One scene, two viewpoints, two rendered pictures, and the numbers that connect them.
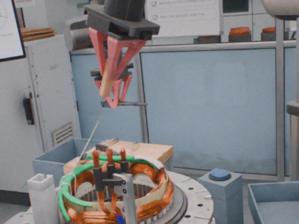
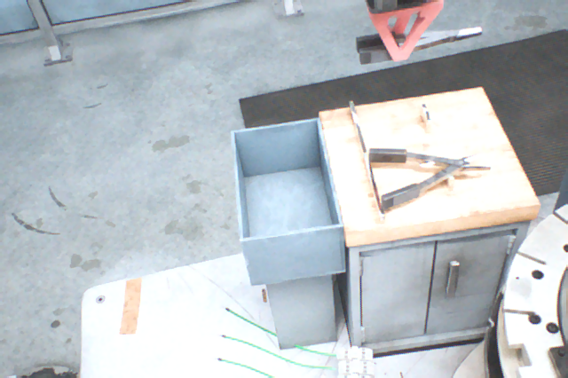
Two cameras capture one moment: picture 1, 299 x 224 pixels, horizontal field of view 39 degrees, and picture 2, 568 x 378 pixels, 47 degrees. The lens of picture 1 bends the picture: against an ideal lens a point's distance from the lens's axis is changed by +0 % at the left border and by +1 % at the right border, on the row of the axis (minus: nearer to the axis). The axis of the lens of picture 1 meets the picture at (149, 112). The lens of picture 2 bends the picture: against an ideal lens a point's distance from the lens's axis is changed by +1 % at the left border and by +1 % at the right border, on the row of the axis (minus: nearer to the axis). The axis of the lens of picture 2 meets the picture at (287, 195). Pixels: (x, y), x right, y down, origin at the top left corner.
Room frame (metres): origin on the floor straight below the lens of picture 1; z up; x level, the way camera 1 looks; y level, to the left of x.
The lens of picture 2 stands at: (0.62, 0.46, 1.59)
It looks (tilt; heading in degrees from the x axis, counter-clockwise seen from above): 49 degrees down; 330
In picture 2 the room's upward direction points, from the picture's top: 8 degrees counter-clockwise
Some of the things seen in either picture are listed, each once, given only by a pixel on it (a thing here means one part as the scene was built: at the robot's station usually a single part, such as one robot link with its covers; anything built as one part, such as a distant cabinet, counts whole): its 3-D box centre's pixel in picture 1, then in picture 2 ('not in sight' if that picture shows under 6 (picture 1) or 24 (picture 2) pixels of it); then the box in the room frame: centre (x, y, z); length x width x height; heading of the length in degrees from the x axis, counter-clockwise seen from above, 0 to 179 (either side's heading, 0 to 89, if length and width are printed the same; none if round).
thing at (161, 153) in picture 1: (120, 160); (419, 161); (0.97, 0.08, 1.05); 0.20 x 0.19 x 0.02; 61
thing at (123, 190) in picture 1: (120, 184); not in sight; (0.52, 0.05, 1.20); 0.02 x 0.01 x 0.03; 52
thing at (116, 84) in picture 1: (114, 88); (398, 11); (1.02, 0.08, 1.22); 0.07 x 0.07 x 0.09; 62
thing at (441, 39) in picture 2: (126, 104); (426, 43); (1.00, 0.05, 1.18); 0.06 x 0.01 x 0.01; 70
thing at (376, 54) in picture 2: (108, 104); (379, 53); (1.02, 0.10, 1.18); 0.04 x 0.01 x 0.02; 60
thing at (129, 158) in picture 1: (124, 159); not in sight; (0.73, 0.05, 1.15); 0.15 x 0.04 x 0.02; 60
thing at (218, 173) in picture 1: (219, 173); not in sight; (0.87, -0.14, 1.04); 0.04 x 0.04 x 0.01
